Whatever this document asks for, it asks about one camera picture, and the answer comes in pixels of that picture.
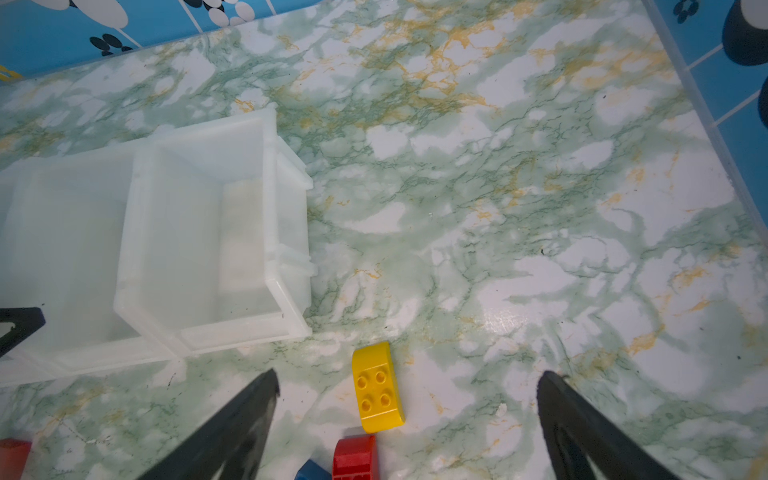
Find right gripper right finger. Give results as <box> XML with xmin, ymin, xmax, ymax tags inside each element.
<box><xmin>537</xmin><ymin>371</ymin><xmax>676</xmax><ymax>479</ymax></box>

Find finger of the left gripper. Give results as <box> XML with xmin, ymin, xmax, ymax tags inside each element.
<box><xmin>0</xmin><ymin>307</ymin><xmax>46</xmax><ymax>357</ymax></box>

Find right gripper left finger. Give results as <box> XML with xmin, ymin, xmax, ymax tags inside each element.
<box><xmin>141</xmin><ymin>369</ymin><xmax>280</xmax><ymax>479</ymax></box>

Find small blue lego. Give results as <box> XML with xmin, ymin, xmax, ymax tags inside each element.
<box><xmin>294</xmin><ymin>459</ymin><xmax>332</xmax><ymax>480</ymax></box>

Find red lego brick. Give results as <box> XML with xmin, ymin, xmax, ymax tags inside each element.
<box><xmin>332</xmin><ymin>435</ymin><xmax>380</xmax><ymax>480</ymax></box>

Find small red square lego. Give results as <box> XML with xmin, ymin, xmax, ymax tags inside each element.
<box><xmin>0</xmin><ymin>438</ymin><xmax>32</xmax><ymax>480</ymax></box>

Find yellow curved lego brick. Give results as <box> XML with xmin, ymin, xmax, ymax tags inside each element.
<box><xmin>351</xmin><ymin>341</ymin><xmax>405</xmax><ymax>434</ymax></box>

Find middle translucent white bin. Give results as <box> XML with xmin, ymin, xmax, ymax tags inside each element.
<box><xmin>1</xmin><ymin>142</ymin><xmax>171</xmax><ymax>387</ymax></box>

